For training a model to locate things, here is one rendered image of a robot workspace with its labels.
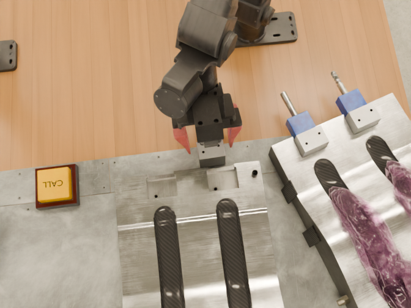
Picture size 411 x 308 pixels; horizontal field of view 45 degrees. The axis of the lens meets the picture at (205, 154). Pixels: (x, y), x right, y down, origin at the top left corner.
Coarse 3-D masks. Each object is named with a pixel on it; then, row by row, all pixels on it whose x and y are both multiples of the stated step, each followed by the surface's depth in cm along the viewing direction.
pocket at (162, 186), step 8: (152, 176) 88; (160, 176) 88; (168, 176) 88; (152, 184) 89; (160, 184) 89; (168, 184) 89; (176, 184) 89; (152, 192) 89; (160, 192) 89; (168, 192) 89; (176, 192) 89
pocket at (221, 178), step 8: (216, 168) 88; (224, 168) 88; (232, 168) 88; (208, 176) 89; (216, 176) 89; (224, 176) 89; (232, 176) 89; (208, 184) 89; (216, 184) 89; (224, 184) 89; (232, 184) 89
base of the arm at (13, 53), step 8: (8, 40) 105; (0, 48) 105; (8, 48) 105; (16, 48) 105; (0, 56) 104; (8, 56) 104; (16, 56) 104; (0, 64) 104; (8, 64) 104; (16, 64) 104
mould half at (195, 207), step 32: (128, 192) 86; (192, 192) 86; (224, 192) 86; (256, 192) 85; (128, 224) 84; (192, 224) 84; (256, 224) 84; (128, 256) 83; (192, 256) 83; (256, 256) 83; (128, 288) 82; (192, 288) 81; (224, 288) 81; (256, 288) 81
